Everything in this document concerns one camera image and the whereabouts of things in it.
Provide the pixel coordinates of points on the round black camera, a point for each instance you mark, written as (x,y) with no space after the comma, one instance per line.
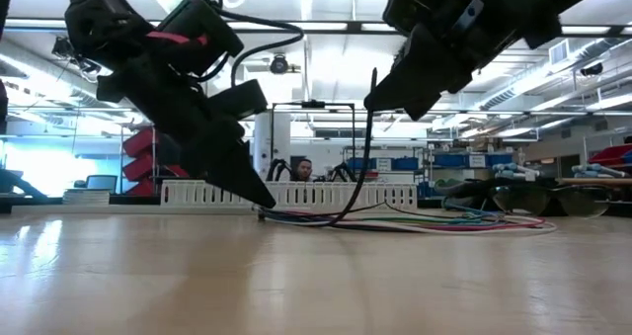
(279,64)

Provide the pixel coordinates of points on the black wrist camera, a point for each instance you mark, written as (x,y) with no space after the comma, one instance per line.
(400,4)

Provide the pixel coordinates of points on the wooden workbench top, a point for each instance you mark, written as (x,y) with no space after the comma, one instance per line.
(592,181)

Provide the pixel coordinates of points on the blue storage bin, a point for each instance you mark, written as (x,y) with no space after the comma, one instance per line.
(494,159)
(400,163)

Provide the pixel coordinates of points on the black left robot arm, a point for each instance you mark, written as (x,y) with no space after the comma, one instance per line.
(99,19)

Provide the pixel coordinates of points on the thin black stand frame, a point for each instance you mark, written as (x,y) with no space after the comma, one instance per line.
(313,104)

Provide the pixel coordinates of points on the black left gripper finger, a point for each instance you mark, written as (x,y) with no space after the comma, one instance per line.
(227,172)

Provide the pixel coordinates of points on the black monitor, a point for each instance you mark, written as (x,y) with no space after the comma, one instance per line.
(168,149)

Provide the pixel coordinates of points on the small grey screen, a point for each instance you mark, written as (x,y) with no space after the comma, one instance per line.
(101,183)

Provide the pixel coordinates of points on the red stacked chairs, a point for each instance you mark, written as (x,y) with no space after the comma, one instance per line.
(140,144)

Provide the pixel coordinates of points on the person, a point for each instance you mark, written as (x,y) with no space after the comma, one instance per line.
(303,169)

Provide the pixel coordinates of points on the light blue padded bar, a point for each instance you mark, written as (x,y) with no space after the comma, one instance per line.
(513,169)
(597,169)

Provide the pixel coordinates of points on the black ceiling camera rig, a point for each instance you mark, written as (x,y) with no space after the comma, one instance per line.
(61,48)

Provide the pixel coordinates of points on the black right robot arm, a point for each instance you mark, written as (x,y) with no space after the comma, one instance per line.
(553,4)

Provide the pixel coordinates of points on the black LED light rail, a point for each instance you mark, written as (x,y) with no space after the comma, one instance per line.
(355,27)

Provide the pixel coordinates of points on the black background robot arm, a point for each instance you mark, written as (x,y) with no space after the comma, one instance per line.
(342,166)
(276,163)

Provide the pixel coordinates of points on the black camera with red clip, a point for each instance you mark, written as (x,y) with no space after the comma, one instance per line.
(197,33)

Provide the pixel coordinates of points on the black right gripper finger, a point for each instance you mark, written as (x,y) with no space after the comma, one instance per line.
(410,88)

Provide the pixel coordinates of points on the small black ceiling speaker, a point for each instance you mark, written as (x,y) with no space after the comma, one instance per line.
(591,69)

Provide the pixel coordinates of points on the white air vent grille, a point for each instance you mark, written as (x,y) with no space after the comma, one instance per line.
(558,52)

